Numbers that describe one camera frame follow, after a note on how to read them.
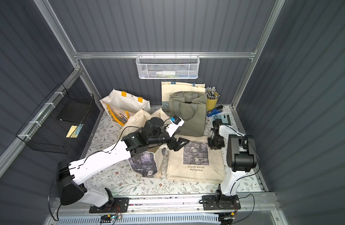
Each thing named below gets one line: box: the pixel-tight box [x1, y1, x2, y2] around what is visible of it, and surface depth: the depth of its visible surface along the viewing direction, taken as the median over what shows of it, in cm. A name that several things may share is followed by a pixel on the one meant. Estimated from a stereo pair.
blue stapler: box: [206, 108, 223, 118], surface depth 116 cm
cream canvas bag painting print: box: [165, 135, 226, 184], surface depth 87 cm
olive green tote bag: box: [169, 91, 208, 137], surface depth 90 cm
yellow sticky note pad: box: [65, 125, 78, 138], surface depth 76 cm
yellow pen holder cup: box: [205, 86, 221, 111], surface depth 107 cm
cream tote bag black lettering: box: [161, 81, 207, 102], surface depth 108 cm
